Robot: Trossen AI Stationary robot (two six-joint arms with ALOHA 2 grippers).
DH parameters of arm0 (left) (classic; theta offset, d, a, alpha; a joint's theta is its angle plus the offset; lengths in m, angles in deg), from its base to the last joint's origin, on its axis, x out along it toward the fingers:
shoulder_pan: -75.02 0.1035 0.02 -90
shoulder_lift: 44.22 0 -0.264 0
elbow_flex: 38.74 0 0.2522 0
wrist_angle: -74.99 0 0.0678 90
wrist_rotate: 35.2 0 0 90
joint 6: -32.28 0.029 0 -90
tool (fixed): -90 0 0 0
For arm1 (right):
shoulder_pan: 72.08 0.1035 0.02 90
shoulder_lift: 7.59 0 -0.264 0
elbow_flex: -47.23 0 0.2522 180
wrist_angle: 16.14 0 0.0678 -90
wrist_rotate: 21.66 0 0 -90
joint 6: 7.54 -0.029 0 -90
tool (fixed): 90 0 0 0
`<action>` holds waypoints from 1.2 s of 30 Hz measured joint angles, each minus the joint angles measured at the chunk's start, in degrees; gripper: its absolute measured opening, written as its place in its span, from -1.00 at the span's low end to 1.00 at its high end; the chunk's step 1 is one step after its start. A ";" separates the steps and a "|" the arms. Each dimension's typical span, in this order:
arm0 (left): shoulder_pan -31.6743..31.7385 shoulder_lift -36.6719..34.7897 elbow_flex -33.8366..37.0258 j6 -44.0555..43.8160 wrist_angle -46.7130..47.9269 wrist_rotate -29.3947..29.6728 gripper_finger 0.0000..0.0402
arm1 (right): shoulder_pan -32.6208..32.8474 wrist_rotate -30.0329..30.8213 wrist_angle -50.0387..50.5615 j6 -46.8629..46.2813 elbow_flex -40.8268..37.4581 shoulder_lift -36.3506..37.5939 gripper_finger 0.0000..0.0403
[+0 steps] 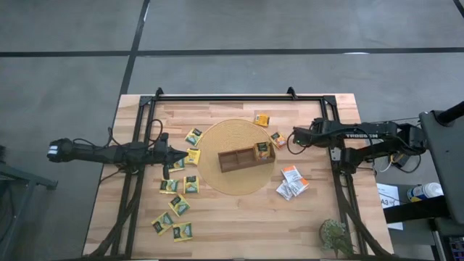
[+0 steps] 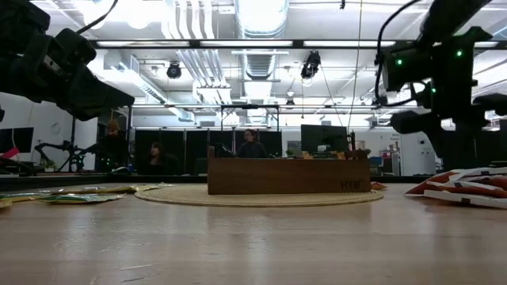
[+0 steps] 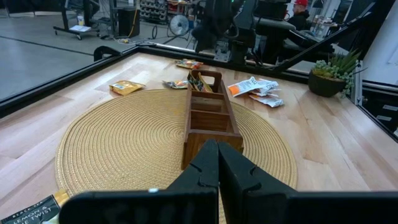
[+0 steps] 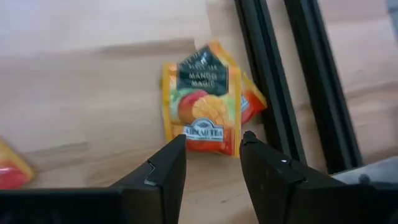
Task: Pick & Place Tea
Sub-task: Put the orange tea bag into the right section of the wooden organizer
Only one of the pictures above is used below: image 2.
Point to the white pillar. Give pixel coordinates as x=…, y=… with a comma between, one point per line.
x=416, y=158

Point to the pink object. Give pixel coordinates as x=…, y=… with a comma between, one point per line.
x=10, y=153

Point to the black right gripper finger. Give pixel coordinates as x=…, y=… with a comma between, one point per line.
x=451, y=152
x=473, y=150

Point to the black partition wall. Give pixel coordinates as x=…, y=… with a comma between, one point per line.
x=186, y=150

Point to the white ceiling pipe bundle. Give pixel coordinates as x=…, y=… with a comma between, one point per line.
x=198, y=59

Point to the black hanging ceiling camera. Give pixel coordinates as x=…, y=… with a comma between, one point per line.
x=174, y=71
x=311, y=63

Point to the white LED light bar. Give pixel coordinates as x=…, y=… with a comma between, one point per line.
x=348, y=43
x=142, y=43
x=245, y=43
x=495, y=44

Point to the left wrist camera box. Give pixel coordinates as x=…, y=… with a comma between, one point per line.
x=75, y=47

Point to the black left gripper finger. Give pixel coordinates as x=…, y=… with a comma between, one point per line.
x=95, y=99

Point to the brown wooden tea box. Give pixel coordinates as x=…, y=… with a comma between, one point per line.
x=277, y=178

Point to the round silver ceiling duct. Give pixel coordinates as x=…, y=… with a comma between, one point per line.
x=261, y=20

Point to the round woven placemat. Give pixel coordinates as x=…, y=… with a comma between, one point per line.
x=257, y=200

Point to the black computer monitor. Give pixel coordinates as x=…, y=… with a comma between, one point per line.
x=21, y=138
x=322, y=136

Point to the person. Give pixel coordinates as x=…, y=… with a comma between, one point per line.
x=115, y=150
x=251, y=150
x=158, y=162

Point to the white rectangular ceiling duct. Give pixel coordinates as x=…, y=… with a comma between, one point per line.
x=134, y=81

